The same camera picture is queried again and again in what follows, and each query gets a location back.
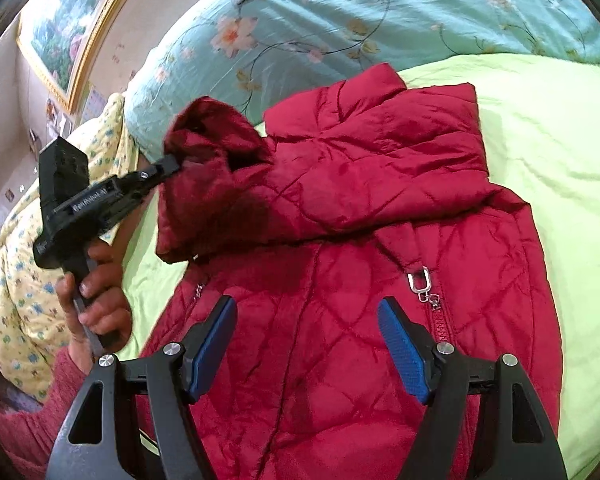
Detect gold framed painting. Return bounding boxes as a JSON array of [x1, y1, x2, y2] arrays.
[[16, 0, 156, 113]]

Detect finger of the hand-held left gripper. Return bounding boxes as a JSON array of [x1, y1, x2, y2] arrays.
[[115, 154, 182, 197]]

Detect paper wall calendar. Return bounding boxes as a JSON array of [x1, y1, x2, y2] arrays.
[[82, 82, 110, 123]]

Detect teal floral quilt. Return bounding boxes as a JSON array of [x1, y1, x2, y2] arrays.
[[125, 0, 600, 161]]

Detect red quilted jacket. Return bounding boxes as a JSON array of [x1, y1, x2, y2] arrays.
[[135, 62, 563, 480]]

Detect person's left hand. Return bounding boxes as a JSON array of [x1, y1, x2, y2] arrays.
[[55, 239, 134, 357]]

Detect light green bed sheet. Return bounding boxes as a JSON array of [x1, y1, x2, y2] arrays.
[[112, 52, 600, 480]]

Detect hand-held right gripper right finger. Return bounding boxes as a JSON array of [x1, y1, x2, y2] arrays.
[[376, 296, 568, 480]]

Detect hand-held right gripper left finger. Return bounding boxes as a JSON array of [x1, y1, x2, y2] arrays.
[[45, 295, 238, 480]]

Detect yellow printed blanket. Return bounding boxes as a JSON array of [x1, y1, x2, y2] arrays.
[[0, 92, 141, 406]]

